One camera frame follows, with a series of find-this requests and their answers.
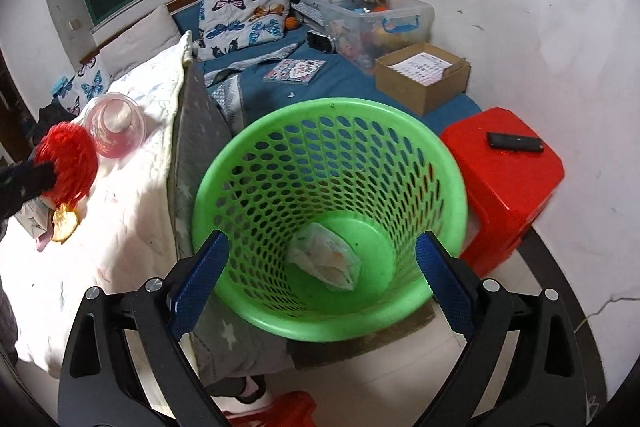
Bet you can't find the black remote control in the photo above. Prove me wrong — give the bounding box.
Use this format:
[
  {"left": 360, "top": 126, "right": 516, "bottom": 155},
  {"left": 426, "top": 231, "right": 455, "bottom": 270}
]
[{"left": 487, "top": 132, "right": 544, "bottom": 154}]

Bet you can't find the grey star blanket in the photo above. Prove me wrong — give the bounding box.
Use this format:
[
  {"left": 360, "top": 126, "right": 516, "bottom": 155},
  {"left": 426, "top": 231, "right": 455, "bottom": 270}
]
[{"left": 167, "top": 63, "right": 293, "bottom": 398}]

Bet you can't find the beige pillow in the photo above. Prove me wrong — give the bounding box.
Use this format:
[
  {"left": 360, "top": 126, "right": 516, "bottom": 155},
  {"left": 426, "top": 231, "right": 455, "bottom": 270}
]
[{"left": 100, "top": 4, "right": 181, "bottom": 80}]

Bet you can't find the white paper wrapper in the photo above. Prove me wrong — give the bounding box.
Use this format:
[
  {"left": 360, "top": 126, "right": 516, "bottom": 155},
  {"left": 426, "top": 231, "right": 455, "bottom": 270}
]
[{"left": 286, "top": 222, "right": 361, "bottom": 291}]

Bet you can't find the orange peel scrap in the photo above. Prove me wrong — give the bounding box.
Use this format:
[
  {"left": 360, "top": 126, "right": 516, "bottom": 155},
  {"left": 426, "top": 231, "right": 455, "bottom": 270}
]
[{"left": 52, "top": 204, "right": 79, "bottom": 243}]

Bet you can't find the red mesh ball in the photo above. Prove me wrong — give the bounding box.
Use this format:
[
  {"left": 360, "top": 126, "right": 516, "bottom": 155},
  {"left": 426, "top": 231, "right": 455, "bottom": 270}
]
[{"left": 34, "top": 122, "right": 99, "bottom": 210}]

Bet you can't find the butterfly print pillow right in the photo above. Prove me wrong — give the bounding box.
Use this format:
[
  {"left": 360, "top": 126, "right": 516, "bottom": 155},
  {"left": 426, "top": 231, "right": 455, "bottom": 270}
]
[{"left": 194, "top": 0, "right": 290, "bottom": 61}]

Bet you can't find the orange small ball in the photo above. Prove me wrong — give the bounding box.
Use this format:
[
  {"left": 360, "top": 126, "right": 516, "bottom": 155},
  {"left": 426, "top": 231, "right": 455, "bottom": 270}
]
[{"left": 284, "top": 16, "right": 299, "bottom": 30}]

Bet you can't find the clear round plastic cup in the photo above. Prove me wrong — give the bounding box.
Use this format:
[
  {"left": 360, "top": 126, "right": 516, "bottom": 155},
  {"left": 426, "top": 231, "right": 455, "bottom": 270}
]
[{"left": 84, "top": 93, "right": 146, "bottom": 159}]

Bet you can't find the black small box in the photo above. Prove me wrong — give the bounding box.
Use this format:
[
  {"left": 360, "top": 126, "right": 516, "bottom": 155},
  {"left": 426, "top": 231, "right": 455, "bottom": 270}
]
[{"left": 306, "top": 30, "right": 335, "bottom": 54}]

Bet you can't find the green plastic waste basket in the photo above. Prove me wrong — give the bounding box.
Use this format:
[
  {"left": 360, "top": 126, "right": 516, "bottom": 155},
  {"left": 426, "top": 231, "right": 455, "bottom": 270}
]
[{"left": 202, "top": 98, "right": 468, "bottom": 343}]

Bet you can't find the white quilted blanket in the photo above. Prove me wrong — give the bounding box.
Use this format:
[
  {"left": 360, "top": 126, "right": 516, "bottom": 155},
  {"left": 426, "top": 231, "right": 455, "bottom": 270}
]
[{"left": 1, "top": 34, "right": 192, "bottom": 377}]

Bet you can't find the butterfly print pillow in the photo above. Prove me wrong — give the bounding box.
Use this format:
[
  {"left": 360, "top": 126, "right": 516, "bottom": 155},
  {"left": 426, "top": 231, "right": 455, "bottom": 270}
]
[
  {"left": 51, "top": 55, "right": 113, "bottom": 117},
  {"left": 194, "top": 0, "right": 290, "bottom": 61}
]

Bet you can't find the clear plastic storage bin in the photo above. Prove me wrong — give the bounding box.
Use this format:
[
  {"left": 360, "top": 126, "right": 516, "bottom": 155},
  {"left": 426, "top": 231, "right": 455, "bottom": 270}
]
[{"left": 303, "top": 0, "right": 435, "bottom": 75}]

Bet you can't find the butterfly print pillow left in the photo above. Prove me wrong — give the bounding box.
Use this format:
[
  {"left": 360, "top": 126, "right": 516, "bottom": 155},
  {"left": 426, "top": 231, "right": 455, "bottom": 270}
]
[{"left": 51, "top": 55, "right": 113, "bottom": 117}]

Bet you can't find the brown cardboard box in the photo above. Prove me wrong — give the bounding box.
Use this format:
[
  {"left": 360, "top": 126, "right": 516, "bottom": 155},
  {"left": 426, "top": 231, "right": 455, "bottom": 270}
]
[{"left": 374, "top": 42, "right": 471, "bottom": 116}]

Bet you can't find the colourful picture book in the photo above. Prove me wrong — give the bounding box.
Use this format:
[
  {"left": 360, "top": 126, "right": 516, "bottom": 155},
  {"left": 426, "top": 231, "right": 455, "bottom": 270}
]
[{"left": 262, "top": 58, "right": 326, "bottom": 86}]

